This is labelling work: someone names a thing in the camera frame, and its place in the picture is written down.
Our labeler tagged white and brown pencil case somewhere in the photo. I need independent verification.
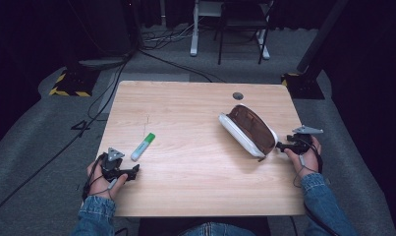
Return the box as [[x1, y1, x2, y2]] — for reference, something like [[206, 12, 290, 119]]
[[217, 103, 279, 162]]

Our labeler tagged right hand-held gripper cable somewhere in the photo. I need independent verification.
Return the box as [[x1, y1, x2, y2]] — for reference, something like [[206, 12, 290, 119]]
[[292, 137, 324, 189]]

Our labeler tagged black slanted stand pole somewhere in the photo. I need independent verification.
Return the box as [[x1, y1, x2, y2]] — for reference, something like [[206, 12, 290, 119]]
[[296, 0, 351, 74]]

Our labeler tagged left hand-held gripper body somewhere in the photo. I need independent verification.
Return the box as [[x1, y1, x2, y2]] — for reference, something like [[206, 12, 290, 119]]
[[100, 147, 129, 183]]

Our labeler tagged person's left hand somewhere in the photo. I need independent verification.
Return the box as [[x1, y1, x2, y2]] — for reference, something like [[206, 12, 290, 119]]
[[85, 159, 129, 201]]

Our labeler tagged stand base with hazard tape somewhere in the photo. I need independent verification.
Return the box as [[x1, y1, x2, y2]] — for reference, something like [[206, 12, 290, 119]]
[[48, 68, 101, 98], [280, 72, 326, 100]]

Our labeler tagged white desk frame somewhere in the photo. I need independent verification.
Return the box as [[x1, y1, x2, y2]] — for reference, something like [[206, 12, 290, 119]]
[[189, 0, 271, 61]]

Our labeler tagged person's right hand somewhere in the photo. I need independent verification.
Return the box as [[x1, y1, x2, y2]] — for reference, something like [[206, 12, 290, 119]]
[[283, 135, 323, 180]]

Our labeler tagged black floor cable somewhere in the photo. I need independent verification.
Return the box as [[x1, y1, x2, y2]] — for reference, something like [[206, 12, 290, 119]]
[[0, 52, 135, 222]]

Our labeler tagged hand-held gripper cable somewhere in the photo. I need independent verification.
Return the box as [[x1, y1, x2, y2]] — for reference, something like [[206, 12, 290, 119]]
[[82, 152, 119, 202], [292, 137, 324, 189]]

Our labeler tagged green and white highlighter pen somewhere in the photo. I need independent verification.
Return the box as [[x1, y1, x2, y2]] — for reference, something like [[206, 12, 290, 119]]
[[130, 132, 156, 162]]

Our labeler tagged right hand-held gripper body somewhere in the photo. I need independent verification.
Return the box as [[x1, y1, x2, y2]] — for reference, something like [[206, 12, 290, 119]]
[[284, 125, 324, 155]]

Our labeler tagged left hand-held gripper cable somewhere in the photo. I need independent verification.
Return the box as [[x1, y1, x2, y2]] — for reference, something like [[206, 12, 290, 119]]
[[82, 152, 119, 202]]

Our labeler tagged bundle of floor cables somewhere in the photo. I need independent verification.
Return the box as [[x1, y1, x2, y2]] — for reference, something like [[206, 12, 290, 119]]
[[138, 22, 227, 84]]

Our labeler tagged person's denim lap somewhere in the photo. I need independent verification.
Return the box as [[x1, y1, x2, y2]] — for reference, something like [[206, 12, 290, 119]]
[[178, 221, 257, 236]]

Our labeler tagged black chair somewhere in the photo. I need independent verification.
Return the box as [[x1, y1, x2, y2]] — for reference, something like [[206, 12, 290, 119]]
[[213, 0, 276, 66]]

